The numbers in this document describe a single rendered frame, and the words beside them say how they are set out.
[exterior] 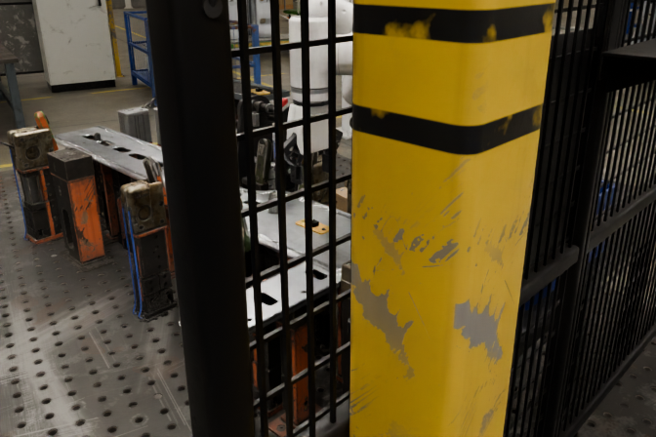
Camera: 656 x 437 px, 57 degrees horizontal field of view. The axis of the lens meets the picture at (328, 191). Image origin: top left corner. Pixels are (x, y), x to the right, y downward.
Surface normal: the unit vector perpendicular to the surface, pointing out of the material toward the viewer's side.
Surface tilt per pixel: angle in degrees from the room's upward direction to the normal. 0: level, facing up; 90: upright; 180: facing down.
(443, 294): 90
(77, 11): 90
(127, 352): 0
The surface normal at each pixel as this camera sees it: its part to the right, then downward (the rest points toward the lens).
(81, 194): 0.72, 0.25
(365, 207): -0.70, 0.25
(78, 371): 0.00, -0.93
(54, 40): 0.50, 0.30
